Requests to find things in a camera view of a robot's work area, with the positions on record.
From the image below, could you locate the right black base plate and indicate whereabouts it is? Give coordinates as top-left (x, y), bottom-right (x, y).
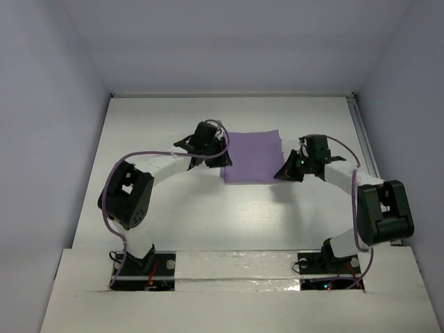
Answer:
top-left (291, 252), bottom-right (364, 291)

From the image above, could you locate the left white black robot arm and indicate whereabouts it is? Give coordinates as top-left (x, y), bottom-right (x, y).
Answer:
top-left (97, 119), bottom-right (232, 273)

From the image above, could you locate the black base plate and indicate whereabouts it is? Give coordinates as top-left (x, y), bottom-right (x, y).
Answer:
top-left (111, 251), bottom-right (176, 291)
top-left (291, 252), bottom-right (364, 291)

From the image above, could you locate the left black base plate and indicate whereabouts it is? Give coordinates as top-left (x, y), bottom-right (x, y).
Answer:
top-left (111, 251), bottom-right (176, 291)

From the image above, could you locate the purple t shirt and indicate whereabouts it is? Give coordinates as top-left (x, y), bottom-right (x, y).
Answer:
top-left (220, 130), bottom-right (284, 185)

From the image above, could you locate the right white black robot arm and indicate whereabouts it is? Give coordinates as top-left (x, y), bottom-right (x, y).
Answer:
top-left (274, 134), bottom-right (414, 273)

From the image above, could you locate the aluminium rail right side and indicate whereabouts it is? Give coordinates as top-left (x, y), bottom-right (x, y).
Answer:
top-left (345, 92), bottom-right (402, 246)

